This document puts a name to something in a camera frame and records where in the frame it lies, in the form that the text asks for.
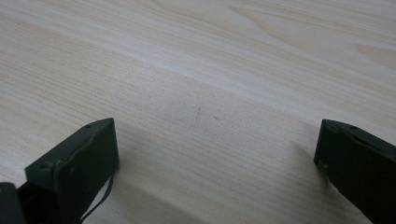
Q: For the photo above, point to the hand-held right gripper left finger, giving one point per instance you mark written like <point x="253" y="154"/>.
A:
<point x="77" y="161"/>

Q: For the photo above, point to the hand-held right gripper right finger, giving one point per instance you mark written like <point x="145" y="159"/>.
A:
<point x="358" y="161"/>

